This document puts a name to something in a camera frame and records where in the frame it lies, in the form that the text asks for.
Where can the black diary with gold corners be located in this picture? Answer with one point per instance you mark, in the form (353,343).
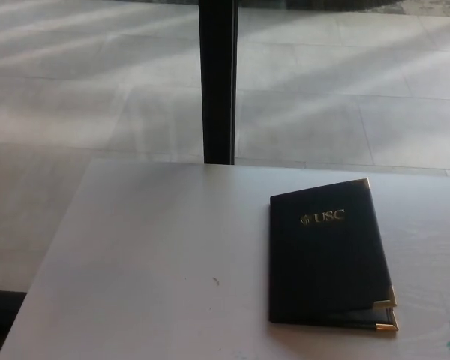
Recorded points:
(322,270)

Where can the black window frame post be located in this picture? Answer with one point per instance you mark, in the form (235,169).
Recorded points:
(218,82)

